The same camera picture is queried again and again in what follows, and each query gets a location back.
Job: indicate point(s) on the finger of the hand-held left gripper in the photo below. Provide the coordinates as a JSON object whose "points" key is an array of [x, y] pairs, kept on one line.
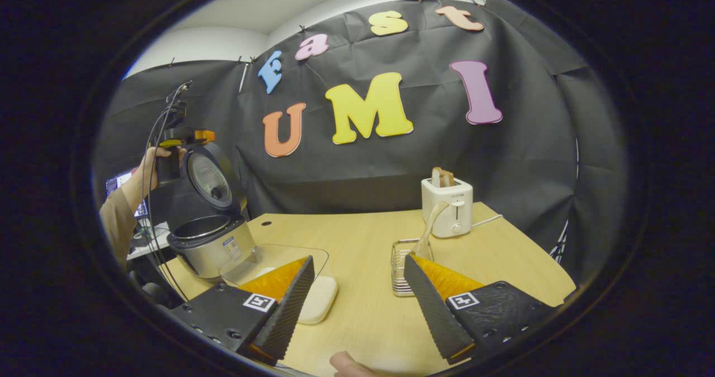
{"points": [[192, 136], [171, 143]]}

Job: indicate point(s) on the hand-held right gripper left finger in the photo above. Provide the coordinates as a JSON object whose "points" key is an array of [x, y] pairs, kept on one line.
{"points": [[287, 310]]}

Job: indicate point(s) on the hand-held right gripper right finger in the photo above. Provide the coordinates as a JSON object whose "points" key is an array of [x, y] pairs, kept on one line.
{"points": [[430, 310]]}

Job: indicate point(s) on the wooden spoon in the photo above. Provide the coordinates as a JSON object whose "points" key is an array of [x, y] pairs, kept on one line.
{"points": [[433, 226]]}

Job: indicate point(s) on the silver black rice cooker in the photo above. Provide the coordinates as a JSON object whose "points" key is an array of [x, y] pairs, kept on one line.
{"points": [[212, 248]]}

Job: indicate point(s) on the white toaster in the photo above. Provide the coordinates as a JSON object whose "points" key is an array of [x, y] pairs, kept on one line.
{"points": [[447, 209]]}

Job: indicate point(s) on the black backdrop cloth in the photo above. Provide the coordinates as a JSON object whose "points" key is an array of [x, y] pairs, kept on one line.
{"points": [[391, 165]]}

